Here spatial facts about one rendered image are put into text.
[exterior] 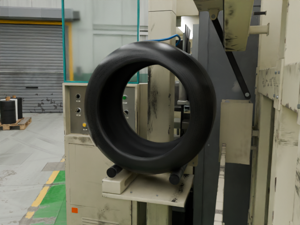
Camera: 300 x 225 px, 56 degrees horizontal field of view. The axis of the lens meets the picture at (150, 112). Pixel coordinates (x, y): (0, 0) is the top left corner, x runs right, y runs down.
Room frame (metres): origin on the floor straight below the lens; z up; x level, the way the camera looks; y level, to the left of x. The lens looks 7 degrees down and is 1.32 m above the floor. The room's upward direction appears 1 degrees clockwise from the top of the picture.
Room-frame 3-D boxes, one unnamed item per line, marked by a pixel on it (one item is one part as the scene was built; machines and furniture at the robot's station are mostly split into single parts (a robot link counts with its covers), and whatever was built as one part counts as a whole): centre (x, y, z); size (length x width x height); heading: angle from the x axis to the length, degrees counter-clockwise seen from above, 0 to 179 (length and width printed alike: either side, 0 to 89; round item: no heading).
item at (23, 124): (7.21, 3.57, 0.38); 1.20 x 0.80 x 0.76; 15
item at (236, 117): (1.44, -0.44, 1.05); 0.20 x 0.15 x 0.30; 165
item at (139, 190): (1.33, -0.01, 0.80); 0.37 x 0.36 x 0.02; 75
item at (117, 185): (1.37, 0.12, 0.84); 0.36 x 0.09 x 0.06; 165
